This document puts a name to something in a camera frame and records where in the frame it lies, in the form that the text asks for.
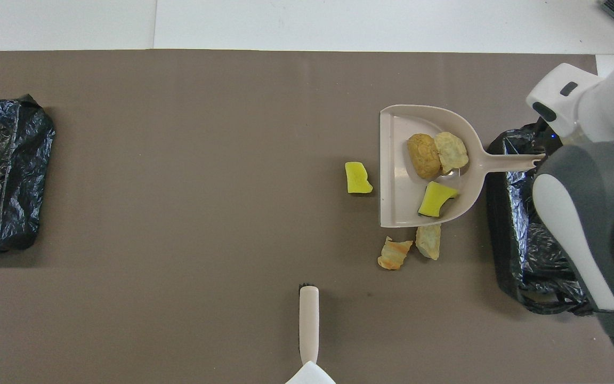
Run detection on orange striped sponge scrap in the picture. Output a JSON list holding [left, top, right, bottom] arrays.
[[377, 236, 414, 270]]

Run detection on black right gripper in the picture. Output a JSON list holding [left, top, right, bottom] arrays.
[[535, 118, 563, 155]]

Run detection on brown bread roll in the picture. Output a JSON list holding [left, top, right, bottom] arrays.
[[407, 133, 442, 180]]

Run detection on brown paper table mat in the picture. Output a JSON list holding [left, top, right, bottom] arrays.
[[0, 50, 614, 384]]

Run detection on pale green-yellow sponge scrap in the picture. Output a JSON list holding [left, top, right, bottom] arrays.
[[415, 224, 442, 261]]

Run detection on pale pink plastic dustpan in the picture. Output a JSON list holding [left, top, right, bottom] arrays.
[[379, 105, 546, 229]]

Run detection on pale tan sponge scrap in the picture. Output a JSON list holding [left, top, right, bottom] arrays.
[[434, 131, 470, 174]]

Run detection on bright yellow sponge piece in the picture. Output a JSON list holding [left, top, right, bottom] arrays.
[[345, 162, 374, 195], [418, 181, 460, 218]]

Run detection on beige hand brush black bristles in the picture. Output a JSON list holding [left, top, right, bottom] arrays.
[[298, 283, 320, 366]]

